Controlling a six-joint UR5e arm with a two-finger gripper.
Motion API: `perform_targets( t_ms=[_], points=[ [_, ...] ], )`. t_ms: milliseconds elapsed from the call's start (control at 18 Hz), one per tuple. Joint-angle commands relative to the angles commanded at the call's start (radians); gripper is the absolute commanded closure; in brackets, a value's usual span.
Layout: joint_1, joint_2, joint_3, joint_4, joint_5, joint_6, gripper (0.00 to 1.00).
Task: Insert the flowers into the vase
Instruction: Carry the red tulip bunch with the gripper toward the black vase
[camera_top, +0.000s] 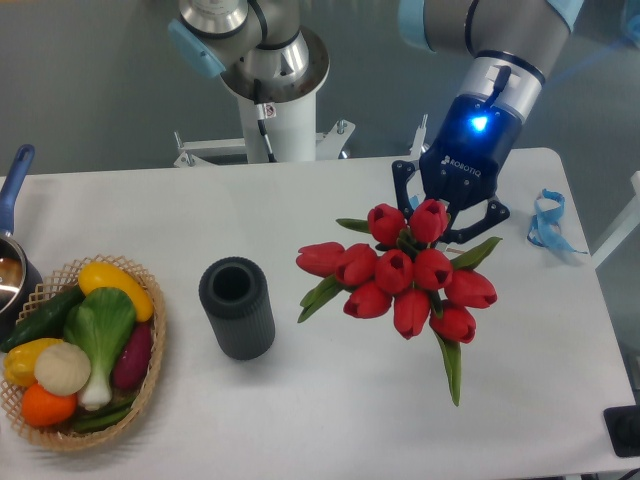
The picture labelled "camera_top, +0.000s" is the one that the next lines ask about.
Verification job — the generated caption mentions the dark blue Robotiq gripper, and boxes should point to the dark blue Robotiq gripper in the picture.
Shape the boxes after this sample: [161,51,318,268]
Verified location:
[391,50,546,245]

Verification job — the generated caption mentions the red tulip bouquet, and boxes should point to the red tulip bouquet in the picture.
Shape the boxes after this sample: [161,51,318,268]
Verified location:
[296,200,500,404]

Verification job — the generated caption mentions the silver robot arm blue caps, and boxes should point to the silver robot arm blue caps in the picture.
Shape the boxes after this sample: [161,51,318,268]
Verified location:
[168,1,582,244]

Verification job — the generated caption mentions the dark grey ribbed vase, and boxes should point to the dark grey ribbed vase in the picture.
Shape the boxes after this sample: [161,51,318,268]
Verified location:
[198,257,275,361]

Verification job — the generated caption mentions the black device at edge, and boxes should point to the black device at edge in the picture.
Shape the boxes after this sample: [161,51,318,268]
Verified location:
[603,405,639,458]

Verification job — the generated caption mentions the purple sweet potato toy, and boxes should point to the purple sweet potato toy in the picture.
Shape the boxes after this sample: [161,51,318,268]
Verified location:
[112,323,153,390]

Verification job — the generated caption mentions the yellow squash toy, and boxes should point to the yellow squash toy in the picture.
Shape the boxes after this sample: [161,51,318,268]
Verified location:
[78,261,154,322]

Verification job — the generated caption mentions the green bok choy toy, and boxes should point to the green bok choy toy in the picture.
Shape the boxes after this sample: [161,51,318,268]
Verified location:
[63,287,136,412]

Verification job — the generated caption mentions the green pea pod toy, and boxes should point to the green pea pod toy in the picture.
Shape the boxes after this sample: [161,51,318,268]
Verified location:
[71,396,135,434]

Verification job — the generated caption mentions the dark green cucumber toy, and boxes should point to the dark green cucumber toy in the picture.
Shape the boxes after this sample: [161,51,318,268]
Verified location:
[1,285,84,353]

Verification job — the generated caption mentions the white garlic toy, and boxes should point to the white garlic toy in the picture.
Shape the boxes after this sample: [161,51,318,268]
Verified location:
[34,342,91,396]

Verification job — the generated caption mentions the woven wicker basket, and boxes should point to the woven wicker basket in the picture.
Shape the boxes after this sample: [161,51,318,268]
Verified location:
[1,255,167,452]

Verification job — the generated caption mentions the orange toy fruit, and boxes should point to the orange toy fruit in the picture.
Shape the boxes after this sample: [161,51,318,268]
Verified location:
[21,383,77,427]

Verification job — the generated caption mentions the yellow bell pepper toy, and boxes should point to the yellow bell pepper toy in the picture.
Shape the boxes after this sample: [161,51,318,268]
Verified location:
[3,338,63,388]

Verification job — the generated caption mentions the blue ribbon strap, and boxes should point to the blue ribbon strap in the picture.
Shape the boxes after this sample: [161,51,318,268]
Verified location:
[526,188,590,257]

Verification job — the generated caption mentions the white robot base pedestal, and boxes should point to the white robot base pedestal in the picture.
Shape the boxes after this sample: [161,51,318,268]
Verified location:
[173,91,356,168]

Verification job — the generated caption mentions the blue handled saucepan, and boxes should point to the blue handled saucepan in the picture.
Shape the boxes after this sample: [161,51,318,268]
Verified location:
[0,144,44,346]

